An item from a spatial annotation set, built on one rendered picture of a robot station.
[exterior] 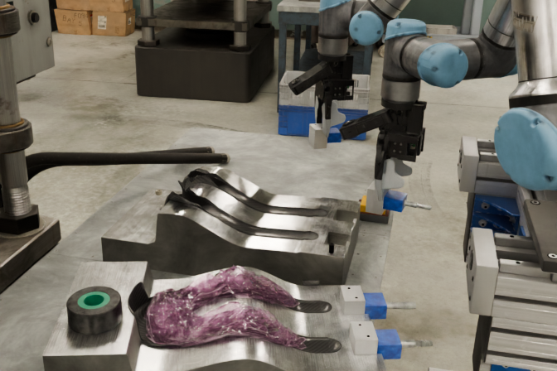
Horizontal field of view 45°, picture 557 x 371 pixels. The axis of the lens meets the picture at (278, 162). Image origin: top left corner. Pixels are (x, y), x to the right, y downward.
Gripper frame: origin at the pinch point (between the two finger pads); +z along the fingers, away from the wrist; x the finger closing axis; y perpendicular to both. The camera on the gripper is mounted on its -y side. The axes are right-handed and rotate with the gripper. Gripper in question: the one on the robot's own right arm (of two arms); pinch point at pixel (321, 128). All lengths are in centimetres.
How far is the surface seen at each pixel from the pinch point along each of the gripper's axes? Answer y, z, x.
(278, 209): -18.9, 7.1, -31.2
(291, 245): -21, 6, -49
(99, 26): -64, 83, 629
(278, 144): -3.6, 15.0, 30.4
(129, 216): -51, 9, -24
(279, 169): -8.2, 15.0, 10.5
